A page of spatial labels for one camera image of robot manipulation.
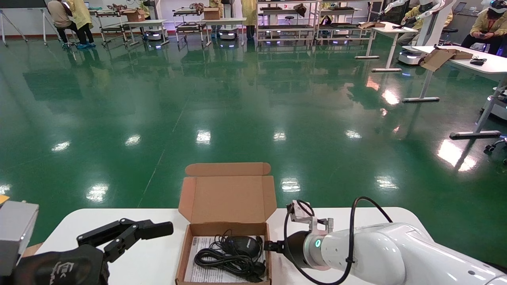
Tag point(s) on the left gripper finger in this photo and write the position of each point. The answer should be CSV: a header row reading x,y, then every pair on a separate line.
x,y
156,229

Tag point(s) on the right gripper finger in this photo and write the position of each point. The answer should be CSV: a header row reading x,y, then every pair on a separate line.
x,y
276,246

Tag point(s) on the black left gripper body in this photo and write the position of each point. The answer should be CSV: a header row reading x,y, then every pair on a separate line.
x,y
59,269

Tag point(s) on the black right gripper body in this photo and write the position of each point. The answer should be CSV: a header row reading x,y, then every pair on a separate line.
x,y
296,249

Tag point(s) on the brown cardboard storage box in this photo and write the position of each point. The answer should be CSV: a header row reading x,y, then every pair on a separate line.
x,y
227,198

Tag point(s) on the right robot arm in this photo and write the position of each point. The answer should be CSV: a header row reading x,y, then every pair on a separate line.
x,y
396,253

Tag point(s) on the flat cardboard box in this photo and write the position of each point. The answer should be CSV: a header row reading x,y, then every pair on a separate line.
x,y
370,25

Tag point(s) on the small open cardboard box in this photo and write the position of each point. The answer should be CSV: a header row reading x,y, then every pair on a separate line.
x,y
437,58

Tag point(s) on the black computer mouse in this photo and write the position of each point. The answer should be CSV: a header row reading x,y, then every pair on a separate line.
x,y
246,245

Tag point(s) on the brown cardboard piece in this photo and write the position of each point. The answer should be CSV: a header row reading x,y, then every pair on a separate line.
x,y
32,249

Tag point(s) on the printed white paper manual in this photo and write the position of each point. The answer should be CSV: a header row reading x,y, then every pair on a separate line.
x,y
202,274

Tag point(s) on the small yellow tag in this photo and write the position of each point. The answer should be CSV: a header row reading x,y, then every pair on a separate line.
x,y
3,199

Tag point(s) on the metal trolley cart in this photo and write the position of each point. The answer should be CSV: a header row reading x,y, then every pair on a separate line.
x,y
189,27
111,28

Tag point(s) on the white work table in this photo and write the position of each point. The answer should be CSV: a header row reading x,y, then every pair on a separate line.
x,y
146,23
223,20

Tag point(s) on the white metal shelf rack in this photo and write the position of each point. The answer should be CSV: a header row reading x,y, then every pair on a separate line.
x,y
344,25
285,27

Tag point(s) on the person in long yellow coat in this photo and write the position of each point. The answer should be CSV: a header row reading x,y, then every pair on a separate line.
x,y
80,18

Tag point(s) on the office chair wheel base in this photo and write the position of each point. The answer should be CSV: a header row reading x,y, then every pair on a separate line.
x,y
497,144

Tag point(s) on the black stool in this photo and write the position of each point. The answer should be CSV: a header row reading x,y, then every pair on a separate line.
x,y
448,31
289,18

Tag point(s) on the standing person in yellow coat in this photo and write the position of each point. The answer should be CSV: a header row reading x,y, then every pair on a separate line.
x,y
249,14

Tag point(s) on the person in beige top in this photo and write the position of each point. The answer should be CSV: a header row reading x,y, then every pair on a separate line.
x,y
59,16

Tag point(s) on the white table with T-foot legs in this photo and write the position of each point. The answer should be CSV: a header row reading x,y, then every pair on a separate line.
x,y
487,65
390,29

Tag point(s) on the metal easel stand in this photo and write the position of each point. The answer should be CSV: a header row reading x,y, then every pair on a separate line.
x,y
16,27

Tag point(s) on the white wheeled robot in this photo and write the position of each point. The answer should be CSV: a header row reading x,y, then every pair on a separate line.
x,y
429,23

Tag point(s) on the seated person in yellow coat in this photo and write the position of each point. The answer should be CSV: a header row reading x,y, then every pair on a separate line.
x,y
414,14

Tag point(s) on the open laptop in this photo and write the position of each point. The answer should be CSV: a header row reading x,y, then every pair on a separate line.
x,y
461,6

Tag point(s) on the seated person with white cap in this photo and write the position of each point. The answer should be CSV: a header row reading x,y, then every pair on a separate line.
x,y
489,25

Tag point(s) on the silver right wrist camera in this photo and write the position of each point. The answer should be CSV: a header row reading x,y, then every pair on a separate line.
x,y
303,217

